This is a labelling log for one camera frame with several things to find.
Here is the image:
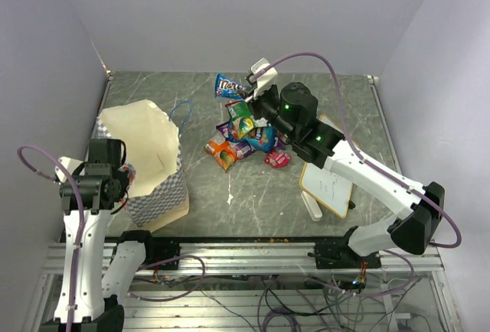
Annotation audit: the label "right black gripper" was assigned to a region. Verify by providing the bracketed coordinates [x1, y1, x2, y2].
[241, 82, 297, 142]

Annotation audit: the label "green snack bag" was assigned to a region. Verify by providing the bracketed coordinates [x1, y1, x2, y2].
[225, 100, 252, 120]

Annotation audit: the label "blue chocolate candy packet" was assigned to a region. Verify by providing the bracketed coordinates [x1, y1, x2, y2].
[214, 73, 248, 100]

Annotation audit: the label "blue snack bag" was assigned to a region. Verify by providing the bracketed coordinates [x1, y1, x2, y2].
[227, 119, 278, 153]

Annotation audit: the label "small colourful candy packet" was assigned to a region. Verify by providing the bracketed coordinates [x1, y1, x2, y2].
[274, 132, 286, 150]

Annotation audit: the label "purple snack packet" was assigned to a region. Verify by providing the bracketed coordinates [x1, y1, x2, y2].
[216, 121, 256, 159]

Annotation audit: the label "orange snack packet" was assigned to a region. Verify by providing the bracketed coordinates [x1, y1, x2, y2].
[204, 131, 238, 171]

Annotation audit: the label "small red snack packet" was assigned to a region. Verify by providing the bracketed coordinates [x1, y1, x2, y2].
[264, 149, 291, 168]

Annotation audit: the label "checkered paper bag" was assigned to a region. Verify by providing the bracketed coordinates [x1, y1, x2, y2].
[96, 99, 190, 233]

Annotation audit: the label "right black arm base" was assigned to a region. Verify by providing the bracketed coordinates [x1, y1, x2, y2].
[307, 231, 381, 269]

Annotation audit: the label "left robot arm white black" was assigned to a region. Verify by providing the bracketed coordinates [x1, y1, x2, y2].
[39, 138, 156, 331]

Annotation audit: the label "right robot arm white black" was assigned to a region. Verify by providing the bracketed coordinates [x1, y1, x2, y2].
[240, 83, 445, 268]

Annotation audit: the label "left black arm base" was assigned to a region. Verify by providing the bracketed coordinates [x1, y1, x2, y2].
[116, 229, 181, 265]

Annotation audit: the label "white whiteboard eraser marker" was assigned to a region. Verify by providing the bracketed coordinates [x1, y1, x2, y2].
[301, 191, 323, 222]

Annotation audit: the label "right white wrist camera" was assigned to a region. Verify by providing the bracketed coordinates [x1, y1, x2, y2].
[246, 58, 278, 99]

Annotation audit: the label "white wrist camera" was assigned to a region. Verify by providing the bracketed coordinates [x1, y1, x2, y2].
[246, 58, 278, 99]
[53, 156, 83, 183]

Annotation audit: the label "small whiteboard yellow frame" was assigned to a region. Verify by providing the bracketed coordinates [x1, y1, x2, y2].
[299, 114, 361, 220]

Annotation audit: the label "aluminium frame rail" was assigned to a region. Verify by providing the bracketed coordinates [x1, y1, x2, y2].
[41, 242, 444, 277]

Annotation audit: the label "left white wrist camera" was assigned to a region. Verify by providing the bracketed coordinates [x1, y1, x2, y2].
[53, 156, 83, 183]

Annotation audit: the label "loose cables under table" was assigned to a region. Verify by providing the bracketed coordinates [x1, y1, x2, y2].
[126, 266, 422, 332]

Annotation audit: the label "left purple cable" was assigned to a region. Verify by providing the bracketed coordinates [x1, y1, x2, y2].
[17, 145, 87, 332]

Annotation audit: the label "purple cable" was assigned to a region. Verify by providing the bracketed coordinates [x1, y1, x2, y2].
[252, 51, 463, 298]
[17, 145, 87, 332]

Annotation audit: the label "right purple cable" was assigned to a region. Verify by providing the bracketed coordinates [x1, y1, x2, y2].
[252, 51, 463, 298]

